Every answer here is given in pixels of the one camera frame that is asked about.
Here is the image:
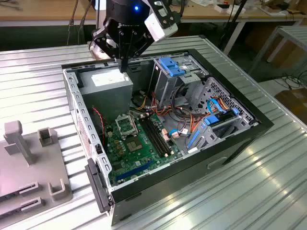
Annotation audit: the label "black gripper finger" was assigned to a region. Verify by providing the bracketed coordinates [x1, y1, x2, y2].
[124, 30, 154, 73]
[92, 18, 125, 73]

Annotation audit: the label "CPU socket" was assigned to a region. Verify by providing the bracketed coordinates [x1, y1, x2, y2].
[125, 136, 145, 154]

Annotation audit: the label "blue plastic drive latch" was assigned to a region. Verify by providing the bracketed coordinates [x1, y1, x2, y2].
[158, 57, 188, 78]

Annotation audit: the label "grey metal drive cage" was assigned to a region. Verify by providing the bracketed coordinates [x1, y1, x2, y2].
[152, 56, 211, 110]

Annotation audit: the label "grey power supply unit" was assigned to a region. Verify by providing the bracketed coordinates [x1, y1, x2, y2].
[78, 66, 134, 125]

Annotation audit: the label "light wooden desk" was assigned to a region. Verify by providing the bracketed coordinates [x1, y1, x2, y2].
[0, 0, 307, 58]

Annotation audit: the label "black tripod stand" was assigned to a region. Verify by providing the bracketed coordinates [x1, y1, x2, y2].
[217, 0, 249, 52]

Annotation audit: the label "small white box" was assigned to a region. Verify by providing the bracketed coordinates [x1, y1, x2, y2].
[214, 3, 247, 14]

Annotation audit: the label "hard disk in blue carrier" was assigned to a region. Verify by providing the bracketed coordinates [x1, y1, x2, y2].
[203, 108, 240, 127]

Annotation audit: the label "green motherboard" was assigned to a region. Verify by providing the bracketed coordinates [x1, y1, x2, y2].
[105, 112, 183, 188]

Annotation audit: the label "grey metal disk bay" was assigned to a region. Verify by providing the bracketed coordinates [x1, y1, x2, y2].
[186, 115, 243, 156]

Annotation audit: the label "blue expansion slot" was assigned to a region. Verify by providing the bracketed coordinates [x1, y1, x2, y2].
[116, 160, 154, 183]

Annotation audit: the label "brown cardboard piece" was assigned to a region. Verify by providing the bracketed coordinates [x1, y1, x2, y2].
[258, 0, 290, 17]

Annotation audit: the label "black PC case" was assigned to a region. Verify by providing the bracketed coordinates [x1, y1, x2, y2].
[61, 48, 274, 227]

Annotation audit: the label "large brown cardboard box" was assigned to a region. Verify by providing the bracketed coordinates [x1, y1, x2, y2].
[244, 23, 307, 70]

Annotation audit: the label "grey parts rack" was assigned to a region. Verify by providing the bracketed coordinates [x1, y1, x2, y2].
[0, 120, 74, 225]

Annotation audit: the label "labelled brown cardboard box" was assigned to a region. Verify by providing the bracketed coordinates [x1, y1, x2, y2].
[274, 88, 307, 118]

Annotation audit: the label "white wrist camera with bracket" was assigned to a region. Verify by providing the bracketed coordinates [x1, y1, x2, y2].
[143, 0, 181, 43]

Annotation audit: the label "yellow black supply wires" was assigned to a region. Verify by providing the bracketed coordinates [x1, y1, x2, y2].
[131, 92, 151, 111]

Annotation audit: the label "thick black wire bundle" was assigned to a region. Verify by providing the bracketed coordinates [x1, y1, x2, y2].
[171, 82, 192, 111]

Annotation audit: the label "red black fan wire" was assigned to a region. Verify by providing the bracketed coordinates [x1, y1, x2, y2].
[92, 107, 108, 146]

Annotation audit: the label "blue disk data wire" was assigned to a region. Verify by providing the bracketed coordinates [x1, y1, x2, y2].
[206, 97, 228, 115]

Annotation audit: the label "orange red wire bundle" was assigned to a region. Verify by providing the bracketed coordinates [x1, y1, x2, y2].
[150, 91, 207, 141]

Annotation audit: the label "white wire plug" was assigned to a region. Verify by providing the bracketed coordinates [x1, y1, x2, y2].
[168, 129, 181, 140]

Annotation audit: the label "orange disk power wire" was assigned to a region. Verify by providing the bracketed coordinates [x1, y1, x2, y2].
[214, 95, 234, 113]

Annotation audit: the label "blue plastic carrier rail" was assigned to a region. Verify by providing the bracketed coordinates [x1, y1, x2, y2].
[186, 130, 201, 150]

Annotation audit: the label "grey metal frame table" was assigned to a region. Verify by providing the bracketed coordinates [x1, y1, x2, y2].
[248, 25, 307, 77]

